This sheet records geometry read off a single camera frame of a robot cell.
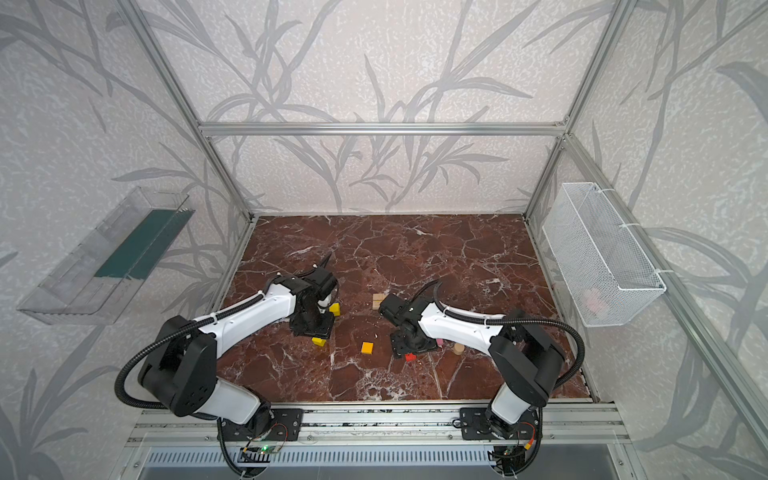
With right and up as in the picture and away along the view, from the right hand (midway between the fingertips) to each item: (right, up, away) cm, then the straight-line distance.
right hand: (407, 340), depth 85 cm
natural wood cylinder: (+15, -2, -1) cm, 15 cm away
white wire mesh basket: (+42, +22, -24) cm, 53 cm away
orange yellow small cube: (-12, -3, +1) cm, 12 cm away
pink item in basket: (+46, +14, -13) cm, 50 cm away
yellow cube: (-22, +8, +6) cm, 24 cm away
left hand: (-23, +4, 0) cm, 24 cm away
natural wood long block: (-10, +8, +8) cm, 16 cm away
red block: (+1, -4, -2) cm, 5 cm away
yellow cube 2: (-26, 0, 0) cm, 26 cm away
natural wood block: (-9, +11, +11) cm, 18 cm away
